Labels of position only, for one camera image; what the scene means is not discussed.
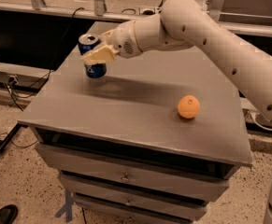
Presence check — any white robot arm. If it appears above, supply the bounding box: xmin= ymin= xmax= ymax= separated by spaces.
xmin=82 ymin=0 xmax=272 ymax=125

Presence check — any black tripod leg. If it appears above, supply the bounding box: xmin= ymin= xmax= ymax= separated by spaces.
xmin=0 ymin=123 xmax=21 ymax=154

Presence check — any metal window rail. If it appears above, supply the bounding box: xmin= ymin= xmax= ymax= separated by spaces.
xmin=0 ymin=0 xmax=272 ymax=39

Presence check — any blue pepsi can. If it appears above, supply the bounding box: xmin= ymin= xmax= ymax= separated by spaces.
xmin=78 ymin=34 xmax=107 ymax=78

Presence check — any black shoe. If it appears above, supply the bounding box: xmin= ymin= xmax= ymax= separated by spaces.
xmin=0 ymin=204 xmax=18 ymax=224

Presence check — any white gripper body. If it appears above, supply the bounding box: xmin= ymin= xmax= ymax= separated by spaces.
xmin=110 ymin=21 xmax=142 ymax=59

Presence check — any grey drawer cabinet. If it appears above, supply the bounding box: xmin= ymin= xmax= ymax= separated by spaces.
xmin=17 ymin=21 xmax=253 ymax=224

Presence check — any orange fruit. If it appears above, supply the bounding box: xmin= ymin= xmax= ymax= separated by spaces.
xmin=178 ymin=95 xmax=200 ymax=119

